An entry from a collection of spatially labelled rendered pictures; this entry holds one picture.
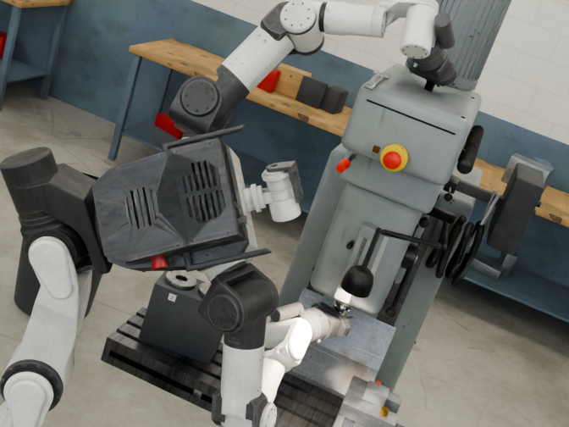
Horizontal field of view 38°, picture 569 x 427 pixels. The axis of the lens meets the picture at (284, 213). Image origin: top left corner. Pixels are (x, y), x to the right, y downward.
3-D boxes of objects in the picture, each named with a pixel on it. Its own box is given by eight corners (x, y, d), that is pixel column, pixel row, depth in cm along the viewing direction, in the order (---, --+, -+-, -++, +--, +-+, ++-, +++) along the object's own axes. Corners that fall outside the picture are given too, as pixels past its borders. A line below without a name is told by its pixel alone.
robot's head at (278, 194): (262, 226, 179) (301, 218, 179) (251, 184, 175) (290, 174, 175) (262, 215, 185) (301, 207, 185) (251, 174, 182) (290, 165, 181)
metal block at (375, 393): (379, 415, 223) (387, 397, 221) (358, 406, 224) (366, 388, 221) (382, 406, 227) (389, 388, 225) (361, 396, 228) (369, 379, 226)
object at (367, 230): (348, 304, 205) (377, 230, 197) (334, 297, 206) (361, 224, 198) (351, 298, 209) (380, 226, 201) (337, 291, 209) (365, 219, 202)
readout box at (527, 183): (516, 258, 223) (549, 190, 216) (484, 245, 225) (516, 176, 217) (517, 236, 242) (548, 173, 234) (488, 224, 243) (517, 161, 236)
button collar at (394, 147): (400, 175, 181) (411, 151, 179) (376, 165, 182) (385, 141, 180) (402, 174, 183) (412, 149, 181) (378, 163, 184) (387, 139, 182)
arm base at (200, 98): (162, 130, 173) (215, 136, 171) (172, 71, 174) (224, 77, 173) (178, 145, 187) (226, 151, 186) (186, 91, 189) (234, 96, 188)
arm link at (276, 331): (323, 343, 206) (296, 352, 197) (290, 346, 213) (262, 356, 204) (314, 298, 207) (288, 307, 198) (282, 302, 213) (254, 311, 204)
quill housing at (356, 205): (378, 321, 208) (424, 210, 197) (303, 289, 212) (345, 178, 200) (389, 294, 226) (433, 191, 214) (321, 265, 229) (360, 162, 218)
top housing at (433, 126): (444, 191, 181) (473, 123, 175) (336, 146, 185) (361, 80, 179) (461, 149, 224) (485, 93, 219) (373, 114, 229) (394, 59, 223)
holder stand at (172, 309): (208, 366, 233) (229, 307, 226) (137, 338, 234) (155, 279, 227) (219, 346, 244) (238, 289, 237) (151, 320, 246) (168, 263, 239)
